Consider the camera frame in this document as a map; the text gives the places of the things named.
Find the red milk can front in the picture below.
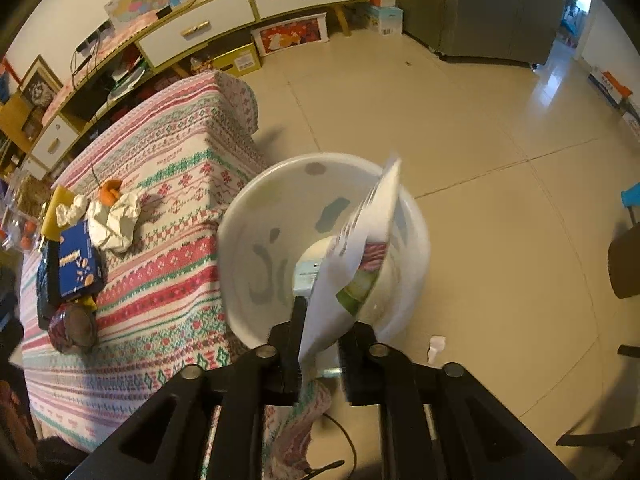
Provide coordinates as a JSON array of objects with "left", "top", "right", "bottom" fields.
[{"left": 48, "top": 304, "right": 98, "bottom": 354}]

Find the yellow snack wrapper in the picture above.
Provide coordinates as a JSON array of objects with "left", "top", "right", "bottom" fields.
[{"left": 75, "top": 295, "right": 98, "bottom": 312}]

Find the white foil snack bag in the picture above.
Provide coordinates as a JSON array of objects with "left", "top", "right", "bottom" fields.
[{"left": 298, "top": 158, "right": 401, "bottom": 382}]

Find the black plastic tray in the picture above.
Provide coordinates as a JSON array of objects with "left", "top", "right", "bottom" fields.
[{"left": 36, "top": 240, "right": 62, "bottom": 332}]

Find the light blue mask box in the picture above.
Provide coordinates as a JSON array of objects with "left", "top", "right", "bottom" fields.
[{"left": 293, "top": 259, "right": 321, "bottom": 298}]

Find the yellow green sponge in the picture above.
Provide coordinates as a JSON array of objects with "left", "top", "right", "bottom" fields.
[{"left": 40, "top": 185, "right": 75, "bottom": 242}]

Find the white tissue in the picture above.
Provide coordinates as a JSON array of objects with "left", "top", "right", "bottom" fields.
[{"left": 55, "top": 195, "right": 89, "bottom": 228}]

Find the white plastic trash bin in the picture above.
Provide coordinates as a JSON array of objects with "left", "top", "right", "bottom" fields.
[{"left": 217, "top": 153, "right": 431, "bottom": 348}]

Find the patterned striped tablecloth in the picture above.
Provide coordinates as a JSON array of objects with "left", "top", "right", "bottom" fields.
[{"left": 18, "top": 69, "right": 334, "bottom": 480}]

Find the glass jar with oranges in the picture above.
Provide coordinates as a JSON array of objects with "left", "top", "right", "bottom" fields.
[{"left": 1, "top": 169, "right": 41, "bottom": 254}]

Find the blue plastic stool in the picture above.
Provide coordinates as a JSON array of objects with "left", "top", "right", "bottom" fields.
[{"left": 620, "top": 182, "right": 640, "bottom": 226}]

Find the cardboard box blue orange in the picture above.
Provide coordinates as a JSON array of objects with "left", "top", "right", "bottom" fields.
[{"left": 588, "top": 66, "right": 632, "bottom": 107}]

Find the framed cat picture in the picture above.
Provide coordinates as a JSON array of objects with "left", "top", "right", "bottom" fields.
[{"left": 20, "top": 55, "right": 62, "bottom": 112}]

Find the long wooden tv cabinet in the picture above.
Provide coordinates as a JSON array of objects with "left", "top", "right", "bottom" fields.
[{"left": 22, "top": 0, "right": 364, "bottom": 179}]

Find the red framed picture on floor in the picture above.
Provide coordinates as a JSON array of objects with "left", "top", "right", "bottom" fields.
[{"left": 252, "top": 12, "right": 329, "bottom": 56}]

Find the grey refrigerator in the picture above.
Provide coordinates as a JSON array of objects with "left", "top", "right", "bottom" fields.
[{"left": 397, "top": 0, "right": 565, "bottom": 65}]

